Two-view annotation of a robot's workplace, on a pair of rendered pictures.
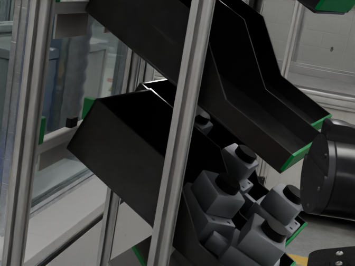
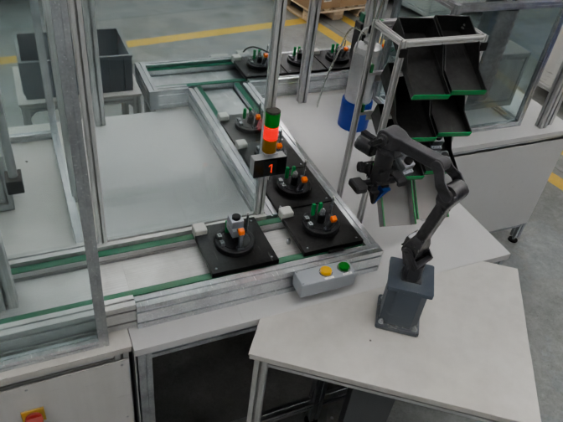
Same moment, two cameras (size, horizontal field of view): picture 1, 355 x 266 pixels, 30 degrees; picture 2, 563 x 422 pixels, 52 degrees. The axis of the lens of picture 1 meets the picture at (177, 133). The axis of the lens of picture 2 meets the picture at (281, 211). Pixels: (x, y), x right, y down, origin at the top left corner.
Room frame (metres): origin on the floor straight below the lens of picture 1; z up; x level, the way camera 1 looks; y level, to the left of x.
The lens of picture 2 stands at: (-0.76, -1.12, 2.33)
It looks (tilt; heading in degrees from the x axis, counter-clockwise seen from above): 38 degrees down; 48
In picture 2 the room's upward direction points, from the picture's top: 8 degrees clockwise
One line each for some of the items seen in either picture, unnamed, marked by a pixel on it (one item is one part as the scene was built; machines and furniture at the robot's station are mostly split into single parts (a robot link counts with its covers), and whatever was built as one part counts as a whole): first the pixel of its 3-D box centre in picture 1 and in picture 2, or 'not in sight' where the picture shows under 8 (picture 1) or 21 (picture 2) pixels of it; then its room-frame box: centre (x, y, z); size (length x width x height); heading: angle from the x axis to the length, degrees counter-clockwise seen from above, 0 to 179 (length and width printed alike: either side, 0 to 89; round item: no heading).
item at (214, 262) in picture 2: not in sight; (234, 245); (0.13, 0.09, 0.96); 0.24 x 0.24 x 0.02; 76
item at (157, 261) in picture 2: not in sight; (241, 249); (0.17, 0.10, 0.91); 0.84 x 0.28 x 0.10; 166
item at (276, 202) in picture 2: not in sight; (294, 178); (0.51, 0.25, 1.01); 0.24 x 0.24 x 0.13; 76
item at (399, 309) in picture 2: not in sight; (404, 296); (0.47, -0.41, 0.96); 0.15 x 0.15 x 0.20; 40
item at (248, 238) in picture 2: not in sight; (235, 241); (0.13, 0.09, 0.98); 0.14 x 0.14 x 0.02
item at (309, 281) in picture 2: not in sight; (324, 278); (0.32, -0.18, 0.93); 0.21 x 0.07 x 0.06; 166
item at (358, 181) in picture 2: not in sight; (379, 174); (0.46, -0.20, 1.33); 0.19 x 0.06 x 0.08; 166
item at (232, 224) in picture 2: not in sight; (235, 222); (0.13, 0.10, 1.06); 0.08 x 0.04 x 0.07; 77
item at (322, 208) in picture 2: not in sight; (321, 216); (0.46, 0.01, 1.01); 0.24 x 0.24 x 0.13; 76
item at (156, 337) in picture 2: not in sight; (271, 184); (0.56, 0.44, 0.84); 1.50 x 1.41 x 0.03; 166
